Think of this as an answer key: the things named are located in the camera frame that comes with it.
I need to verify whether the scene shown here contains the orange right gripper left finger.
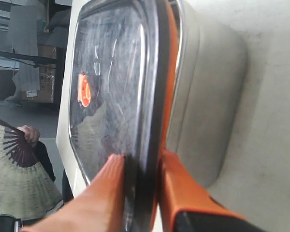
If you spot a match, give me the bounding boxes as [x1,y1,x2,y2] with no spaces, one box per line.
[21,154,125,232]

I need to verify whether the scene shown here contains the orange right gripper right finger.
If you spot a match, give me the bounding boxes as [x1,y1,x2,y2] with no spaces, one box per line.
[159,149,244,232]

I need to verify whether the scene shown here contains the stainless steel lunch box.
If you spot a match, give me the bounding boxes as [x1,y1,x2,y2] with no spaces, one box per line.
[166,0,248,187]

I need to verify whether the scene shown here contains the dark transparent box lid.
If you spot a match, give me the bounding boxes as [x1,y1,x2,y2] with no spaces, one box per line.
[68,0,177,232]

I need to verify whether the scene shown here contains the bystander hand holding fan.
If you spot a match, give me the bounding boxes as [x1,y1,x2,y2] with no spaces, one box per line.
[18,125,41,147]

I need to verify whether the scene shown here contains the white folding hand fan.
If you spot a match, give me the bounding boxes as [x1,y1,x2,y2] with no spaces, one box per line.
[0,119,62,219]

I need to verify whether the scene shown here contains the cardboard boxes on shelf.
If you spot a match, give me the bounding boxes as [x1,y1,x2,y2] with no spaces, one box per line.
[21,44,57,103]

